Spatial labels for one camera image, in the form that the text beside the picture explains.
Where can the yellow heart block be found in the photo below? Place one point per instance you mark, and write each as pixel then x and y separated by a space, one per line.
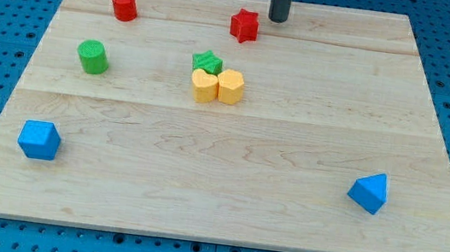
pixel 205 86

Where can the red cylinder block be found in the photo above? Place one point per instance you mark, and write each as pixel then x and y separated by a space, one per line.
pixel 125 10

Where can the blue cube block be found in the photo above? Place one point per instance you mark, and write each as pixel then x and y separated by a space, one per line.
pixel 39 140

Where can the light wooden board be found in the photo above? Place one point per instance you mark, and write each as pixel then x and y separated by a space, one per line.
pixel 331 95

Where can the blue triangular prism block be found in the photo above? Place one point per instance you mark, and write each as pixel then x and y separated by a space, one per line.
pixel 370 192

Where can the green star block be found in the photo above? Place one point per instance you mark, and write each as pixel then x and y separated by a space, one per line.
pixel 208 62

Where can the green cylinder block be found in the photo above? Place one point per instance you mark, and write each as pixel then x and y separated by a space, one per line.
pixel 93 57

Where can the yellow hexagon block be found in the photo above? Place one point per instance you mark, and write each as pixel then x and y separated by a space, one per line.
pixel 231 86

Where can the red star block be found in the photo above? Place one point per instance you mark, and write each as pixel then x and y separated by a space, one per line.
pixel 244 26

